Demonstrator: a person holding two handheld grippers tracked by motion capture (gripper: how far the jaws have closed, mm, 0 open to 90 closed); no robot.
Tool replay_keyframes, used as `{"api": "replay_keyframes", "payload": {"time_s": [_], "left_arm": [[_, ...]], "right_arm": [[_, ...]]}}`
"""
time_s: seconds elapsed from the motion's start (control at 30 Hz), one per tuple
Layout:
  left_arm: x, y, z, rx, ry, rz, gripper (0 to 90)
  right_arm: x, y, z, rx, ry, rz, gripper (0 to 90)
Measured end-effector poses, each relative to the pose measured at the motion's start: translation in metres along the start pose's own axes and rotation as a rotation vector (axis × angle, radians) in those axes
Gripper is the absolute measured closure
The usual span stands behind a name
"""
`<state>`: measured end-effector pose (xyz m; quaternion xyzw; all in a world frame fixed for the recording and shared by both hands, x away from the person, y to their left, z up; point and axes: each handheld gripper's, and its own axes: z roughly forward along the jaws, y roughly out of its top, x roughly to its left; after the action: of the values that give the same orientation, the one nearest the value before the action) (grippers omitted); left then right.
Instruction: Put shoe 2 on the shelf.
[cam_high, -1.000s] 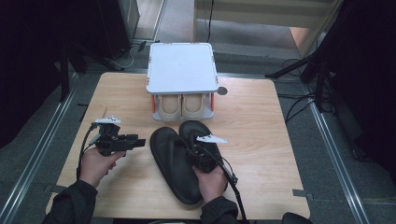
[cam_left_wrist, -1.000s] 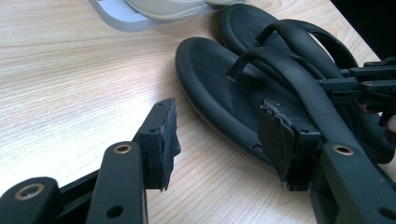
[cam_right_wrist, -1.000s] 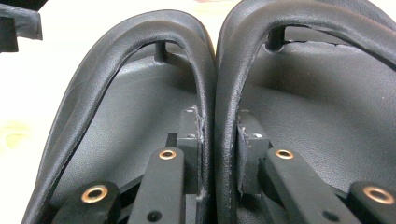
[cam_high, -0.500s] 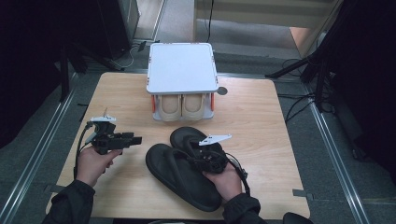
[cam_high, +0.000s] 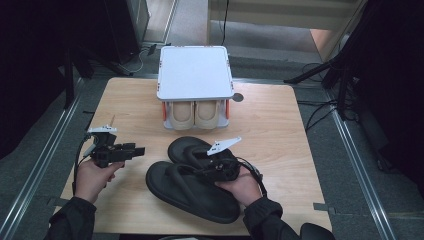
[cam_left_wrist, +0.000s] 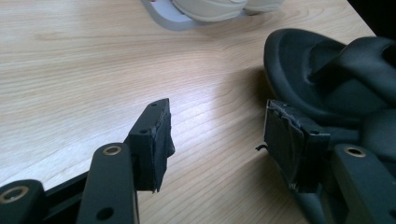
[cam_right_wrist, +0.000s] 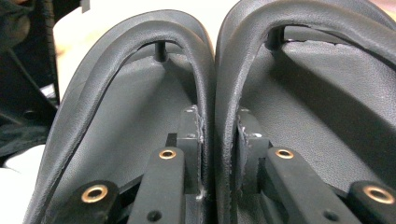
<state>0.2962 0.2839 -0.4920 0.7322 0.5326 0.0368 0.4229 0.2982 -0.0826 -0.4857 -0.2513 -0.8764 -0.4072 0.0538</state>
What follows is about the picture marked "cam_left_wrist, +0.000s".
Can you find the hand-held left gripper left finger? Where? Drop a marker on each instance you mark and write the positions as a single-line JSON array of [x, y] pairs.
[[151, 149]]

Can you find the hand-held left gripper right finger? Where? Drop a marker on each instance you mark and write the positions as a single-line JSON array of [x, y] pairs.
[[292, 146]]

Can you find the black flip-flop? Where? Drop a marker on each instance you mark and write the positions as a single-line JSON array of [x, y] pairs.
[[289, 62]]

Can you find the white storage box with lid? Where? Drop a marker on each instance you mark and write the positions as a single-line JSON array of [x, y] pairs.
[[168, 18]]

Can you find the cream clog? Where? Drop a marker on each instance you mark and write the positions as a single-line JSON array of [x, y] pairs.
[[208, 9]]

